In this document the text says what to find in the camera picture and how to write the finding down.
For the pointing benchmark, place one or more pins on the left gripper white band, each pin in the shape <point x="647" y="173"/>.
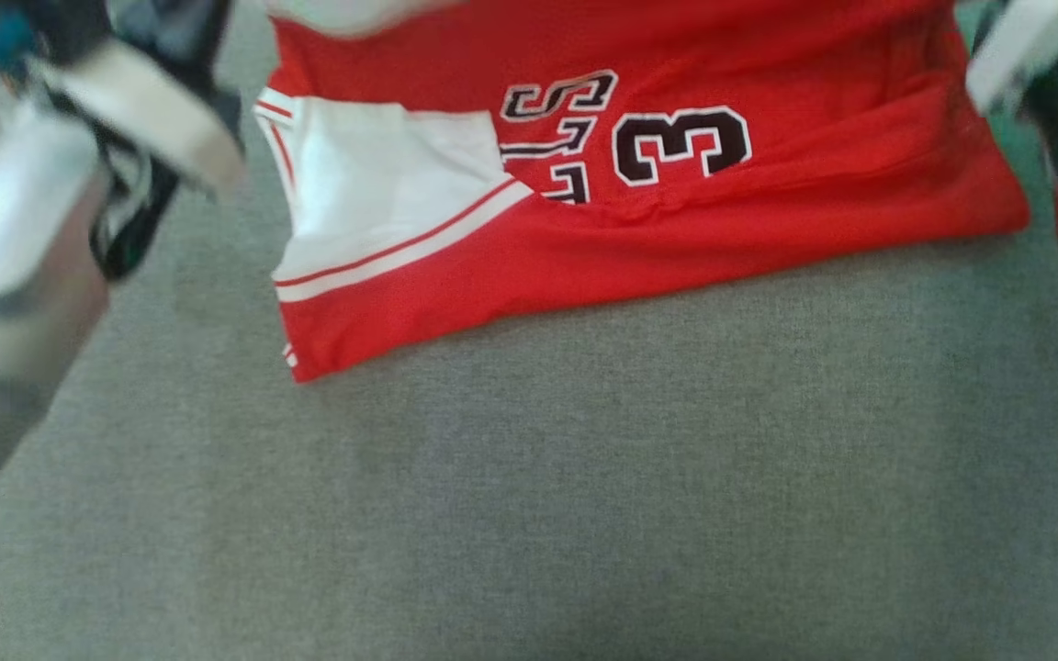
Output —
<point x="152" y="110"/>

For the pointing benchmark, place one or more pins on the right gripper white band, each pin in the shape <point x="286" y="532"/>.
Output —
<point x="1052" y="55"/>

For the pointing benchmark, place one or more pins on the red white basketball jersey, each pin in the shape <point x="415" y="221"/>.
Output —
<point x="768" y="211"/>

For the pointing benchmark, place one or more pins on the grey sofa seat cushion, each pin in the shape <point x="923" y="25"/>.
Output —
<point x="584" y="505"/>

